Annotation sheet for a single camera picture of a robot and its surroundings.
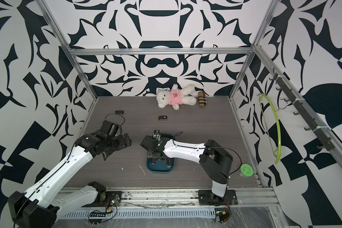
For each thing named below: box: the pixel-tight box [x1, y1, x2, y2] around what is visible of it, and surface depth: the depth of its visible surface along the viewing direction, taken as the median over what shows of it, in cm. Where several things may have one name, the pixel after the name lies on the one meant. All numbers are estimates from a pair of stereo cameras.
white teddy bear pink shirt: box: [156, 83, 197, 111], surface depth 113 cm
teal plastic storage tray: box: [146, 157, 176, 173], surface depth 87 cm
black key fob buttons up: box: [114, 110, 124, 115], surface depth 110 cm
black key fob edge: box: [158, 115, 168, 121], surface depth 107 cm
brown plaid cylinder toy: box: [198, 91, 208, 108], surface depth 117 cm
